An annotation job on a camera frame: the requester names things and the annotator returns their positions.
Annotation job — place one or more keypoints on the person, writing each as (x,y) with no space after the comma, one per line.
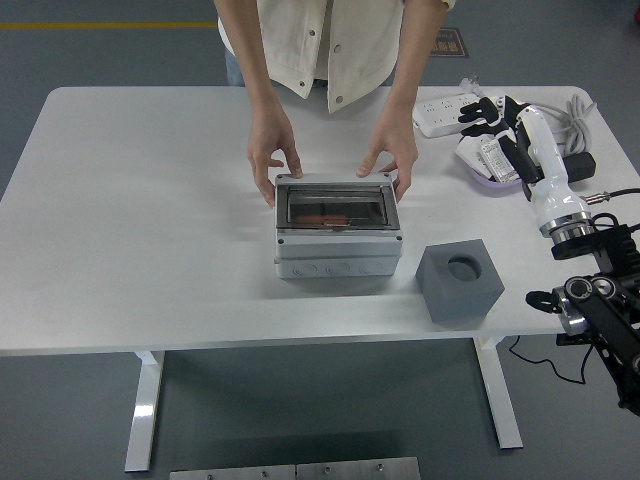
(300,50)

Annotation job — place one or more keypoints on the person's left forearm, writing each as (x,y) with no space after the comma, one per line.
(410,65)

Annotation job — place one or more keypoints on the grey metal plate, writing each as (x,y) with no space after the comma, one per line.
(360,470)
(235,472)

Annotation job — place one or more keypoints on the person's right forearm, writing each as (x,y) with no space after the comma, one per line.
(255,65)

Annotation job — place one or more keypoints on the person's left hand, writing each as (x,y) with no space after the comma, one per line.
(400,150)

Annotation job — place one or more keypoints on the grey foam block holder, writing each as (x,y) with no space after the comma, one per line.
(460,300)

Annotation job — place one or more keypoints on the black power adapter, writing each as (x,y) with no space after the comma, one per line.
(585,165)

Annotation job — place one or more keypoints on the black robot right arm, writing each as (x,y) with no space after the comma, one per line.
(610,310)

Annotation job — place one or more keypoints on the black floor sign sticker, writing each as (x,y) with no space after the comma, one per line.
(452,47)

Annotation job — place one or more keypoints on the white power strip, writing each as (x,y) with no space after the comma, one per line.
(437,117)

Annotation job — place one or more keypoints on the white power plug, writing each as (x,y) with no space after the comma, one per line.
(472,85)

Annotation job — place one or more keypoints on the plain white packet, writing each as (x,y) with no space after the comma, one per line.
(470,152)

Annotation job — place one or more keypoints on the labelled white packet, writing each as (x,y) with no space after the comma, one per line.
(500,165)

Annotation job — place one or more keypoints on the person's right hand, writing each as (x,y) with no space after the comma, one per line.
(262,150)

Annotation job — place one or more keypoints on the purple plastic tray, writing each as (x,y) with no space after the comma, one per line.
(492,186)

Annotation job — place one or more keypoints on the orange cylindrical battery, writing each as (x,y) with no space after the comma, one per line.
(320,219)

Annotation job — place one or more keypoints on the white table leg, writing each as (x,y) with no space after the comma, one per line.
(145,410)
(500,400)

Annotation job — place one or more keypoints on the grey plastic junction box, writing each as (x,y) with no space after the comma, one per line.
(335,250)

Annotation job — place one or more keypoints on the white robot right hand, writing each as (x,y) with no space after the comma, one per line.
(542,150)

